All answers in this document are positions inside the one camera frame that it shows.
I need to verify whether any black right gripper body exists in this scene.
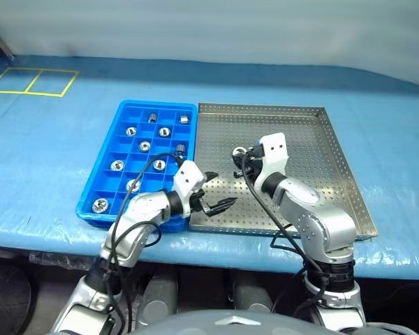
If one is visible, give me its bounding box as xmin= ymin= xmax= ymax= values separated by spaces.
xmin=242 ymin=146 xmax=265 ymax=179

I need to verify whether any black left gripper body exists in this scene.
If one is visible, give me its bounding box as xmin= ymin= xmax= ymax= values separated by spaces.
xmin=190 ymin=190 xmax=209 ymax=214

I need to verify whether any perforated steel tray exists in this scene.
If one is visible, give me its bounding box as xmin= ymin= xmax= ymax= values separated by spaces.
xmin=188 ymin=102 xmax=378 ymax=242

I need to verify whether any blue plastic compartment tray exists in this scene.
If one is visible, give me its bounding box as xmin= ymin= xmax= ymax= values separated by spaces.
xmin=75 ymin=99 xmax=199 ymax=233

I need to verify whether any dark rounded shape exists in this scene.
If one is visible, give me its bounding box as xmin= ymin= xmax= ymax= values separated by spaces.
xmin=232 ymin=278 xmax=273 ymax=313
xmin=139 ymin=275 xmax=178 ymax=327

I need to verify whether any grey robot torso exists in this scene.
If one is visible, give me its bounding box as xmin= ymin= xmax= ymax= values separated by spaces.
xmin=132 ymin=311 xmax=339 ymax=335

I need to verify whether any blue plastic table cover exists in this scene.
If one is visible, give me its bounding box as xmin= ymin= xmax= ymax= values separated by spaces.
xmin=0 ymin=54 xmax=419 ymax=280

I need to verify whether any black round disc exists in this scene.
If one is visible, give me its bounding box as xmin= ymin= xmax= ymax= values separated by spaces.
xmin=0 ymin=265 xmax=31 ymax=335

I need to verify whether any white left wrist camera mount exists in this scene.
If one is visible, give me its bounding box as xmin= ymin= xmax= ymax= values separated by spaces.
xmin=172 ymin=159 xmax=207 ymax=219

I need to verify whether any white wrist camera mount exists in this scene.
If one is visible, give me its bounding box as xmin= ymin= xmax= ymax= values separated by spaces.
xmin=172 ymin=159 xmax=207 ymax=219
xmin=253 ymin=132 xmax=289 ymax=191

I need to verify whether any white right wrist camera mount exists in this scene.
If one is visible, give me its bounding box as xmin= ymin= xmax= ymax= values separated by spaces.
xmin=253 ymin=132 xmax=289 ymax=191

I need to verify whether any metal frame post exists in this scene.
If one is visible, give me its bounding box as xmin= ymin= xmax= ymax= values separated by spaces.
xmin=0 ymin=19 xmax=15 ymax=60

